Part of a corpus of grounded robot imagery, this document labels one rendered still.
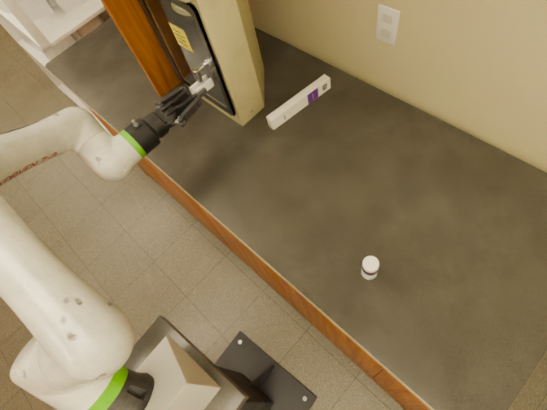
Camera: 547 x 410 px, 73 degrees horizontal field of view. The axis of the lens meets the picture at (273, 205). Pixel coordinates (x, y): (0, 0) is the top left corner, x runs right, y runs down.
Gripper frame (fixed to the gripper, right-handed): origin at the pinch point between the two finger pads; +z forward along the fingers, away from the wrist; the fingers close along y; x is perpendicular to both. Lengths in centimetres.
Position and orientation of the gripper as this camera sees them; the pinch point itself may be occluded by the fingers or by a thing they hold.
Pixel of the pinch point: (201, 86)
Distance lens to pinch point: 119.4
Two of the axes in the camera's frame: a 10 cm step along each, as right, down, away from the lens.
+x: 1.7, 4.7, 8.7
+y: -7.1, -5.5, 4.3
